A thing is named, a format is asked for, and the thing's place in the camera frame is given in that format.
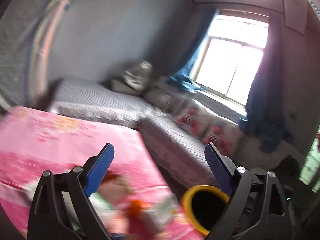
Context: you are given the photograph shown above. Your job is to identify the pink floral table cloth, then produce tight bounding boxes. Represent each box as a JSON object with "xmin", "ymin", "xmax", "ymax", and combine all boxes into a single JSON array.
[{"xmin": 1, "ymin": 107, "xmax": 201, "ymax": 239}]

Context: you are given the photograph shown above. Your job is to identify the grey round cushion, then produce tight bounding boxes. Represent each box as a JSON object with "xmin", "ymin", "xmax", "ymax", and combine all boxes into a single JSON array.
[{"xmin": 143, "ymin": 76, "xmax": 193, "ymax": 116}]

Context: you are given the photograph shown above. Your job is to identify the grey patterned hanging cloth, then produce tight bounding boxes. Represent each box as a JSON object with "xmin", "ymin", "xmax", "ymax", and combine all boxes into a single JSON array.
[{"xmin": 1, "ymin": 0, "xmax": 71, "ymax": 111}]

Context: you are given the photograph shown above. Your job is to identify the blue curtain left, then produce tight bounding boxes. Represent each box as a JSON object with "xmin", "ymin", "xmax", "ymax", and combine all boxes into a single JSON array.
[{"xmin": 165, "ymin": 6, "xmax": 219, "ymax": 93}]

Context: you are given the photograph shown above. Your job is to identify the right baby print pillow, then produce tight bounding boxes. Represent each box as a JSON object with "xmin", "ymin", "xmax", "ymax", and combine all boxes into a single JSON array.
[{"xmin": 202, "ymin": 119, "xmax": 244, "ymax": 157}]

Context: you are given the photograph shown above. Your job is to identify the grey quilted sofa cover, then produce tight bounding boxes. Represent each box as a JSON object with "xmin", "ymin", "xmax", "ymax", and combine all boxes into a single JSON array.
[{"xmin": 48, "ymin": 79, "xmax": 232, "ymax": 187}]

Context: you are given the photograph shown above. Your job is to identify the yellow rim trash bin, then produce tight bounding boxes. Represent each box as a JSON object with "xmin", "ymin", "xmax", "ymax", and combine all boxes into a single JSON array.
[{"xmin": 181, "ymin": 185, "xmax": 229, "ymax": 237}]

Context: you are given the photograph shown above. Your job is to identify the baby print pillow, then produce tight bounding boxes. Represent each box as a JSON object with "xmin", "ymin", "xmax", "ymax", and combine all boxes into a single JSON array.
[
  {"xmin": 202, "ymin": 119, "xmax": 244, "ymax": 157},
  {"xmin": 174, "ymin": 100, "xmax": 214, "ymax": 139}
]

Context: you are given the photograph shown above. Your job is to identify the dark blue curtain right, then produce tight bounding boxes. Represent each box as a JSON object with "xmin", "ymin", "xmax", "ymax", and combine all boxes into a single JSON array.
[{"xmin": 239, "ymin": 14, "xmax": 292, "ymax": 153}]

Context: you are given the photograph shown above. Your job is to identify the window frame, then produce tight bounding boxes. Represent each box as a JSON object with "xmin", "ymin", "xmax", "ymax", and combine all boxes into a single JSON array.
[{"xmin": 189, "ymin": 14, "xmax": 268, "ymax": 105}]

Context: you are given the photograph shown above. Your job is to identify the grey bolster cushion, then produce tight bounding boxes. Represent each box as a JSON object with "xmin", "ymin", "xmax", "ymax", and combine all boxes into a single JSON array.
[{"xmin": 111, "ymin": 79, "xmax": 146, "ymax": 96}]

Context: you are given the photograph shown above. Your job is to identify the left baby print pillow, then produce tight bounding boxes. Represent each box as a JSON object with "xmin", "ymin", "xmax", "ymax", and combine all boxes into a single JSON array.
[{"xmin": 174, "ymin": 100, "xmax": 214, "ymax": 139}]

